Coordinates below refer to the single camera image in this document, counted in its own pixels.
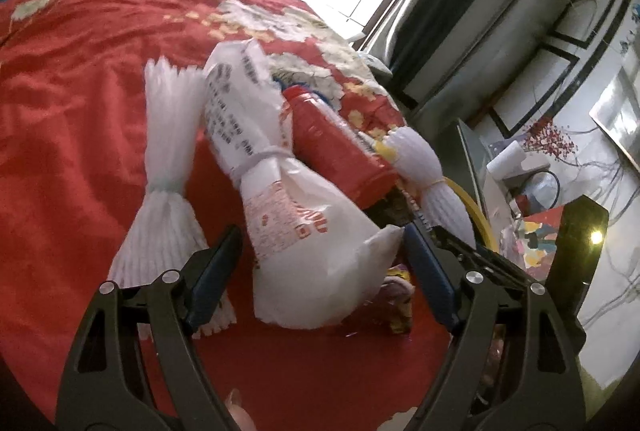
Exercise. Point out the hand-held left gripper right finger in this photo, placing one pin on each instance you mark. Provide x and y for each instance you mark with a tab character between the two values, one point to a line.
430	281

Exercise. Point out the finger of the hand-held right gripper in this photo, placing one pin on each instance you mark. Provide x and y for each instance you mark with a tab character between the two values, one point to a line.
480	257

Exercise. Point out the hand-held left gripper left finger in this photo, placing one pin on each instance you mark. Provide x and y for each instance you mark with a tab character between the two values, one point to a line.
215	278

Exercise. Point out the colourful snack wrapper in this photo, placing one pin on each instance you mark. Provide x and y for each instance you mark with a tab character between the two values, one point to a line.
397	301

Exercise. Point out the yellow rimmed black bin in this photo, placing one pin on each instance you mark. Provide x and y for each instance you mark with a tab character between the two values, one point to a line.
472	207

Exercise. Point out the white plastic bag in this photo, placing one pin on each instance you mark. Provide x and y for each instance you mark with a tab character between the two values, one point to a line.
300	231

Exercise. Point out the small white foam net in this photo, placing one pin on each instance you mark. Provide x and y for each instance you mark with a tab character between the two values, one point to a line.
425	171

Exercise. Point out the large white foam net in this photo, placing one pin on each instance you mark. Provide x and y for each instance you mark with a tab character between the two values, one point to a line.
170	136

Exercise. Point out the colourful painted canvas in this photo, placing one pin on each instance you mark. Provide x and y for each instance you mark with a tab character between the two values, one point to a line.
540	238

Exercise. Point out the round black framed mirror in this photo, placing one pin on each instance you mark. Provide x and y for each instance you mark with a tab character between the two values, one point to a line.
542	191

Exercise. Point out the white vase with red flowers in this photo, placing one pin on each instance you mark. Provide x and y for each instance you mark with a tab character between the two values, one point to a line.
507	161

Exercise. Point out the standing grey air conditioner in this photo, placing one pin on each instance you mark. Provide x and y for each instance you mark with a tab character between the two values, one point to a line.
525	41

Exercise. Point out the red floral blanket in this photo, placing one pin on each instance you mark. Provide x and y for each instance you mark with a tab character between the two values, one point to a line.
75	111

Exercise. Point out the dark grey curtain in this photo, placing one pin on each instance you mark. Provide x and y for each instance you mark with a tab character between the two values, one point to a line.
440	11

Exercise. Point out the glossy grey wall panel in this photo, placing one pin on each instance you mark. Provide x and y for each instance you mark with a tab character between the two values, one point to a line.
617	111

